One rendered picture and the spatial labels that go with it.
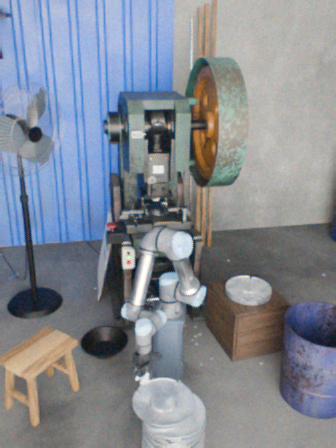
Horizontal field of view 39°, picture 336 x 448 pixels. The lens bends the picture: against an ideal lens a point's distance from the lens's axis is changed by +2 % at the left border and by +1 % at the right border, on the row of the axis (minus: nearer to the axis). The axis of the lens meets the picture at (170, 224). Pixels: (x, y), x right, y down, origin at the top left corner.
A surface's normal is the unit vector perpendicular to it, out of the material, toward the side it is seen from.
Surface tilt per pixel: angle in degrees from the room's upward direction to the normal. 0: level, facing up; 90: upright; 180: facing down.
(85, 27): 90
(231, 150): 101
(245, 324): 90
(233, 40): 90
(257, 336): 90
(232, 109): 68
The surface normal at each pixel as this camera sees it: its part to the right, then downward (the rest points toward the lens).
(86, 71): 0.22, 0.40
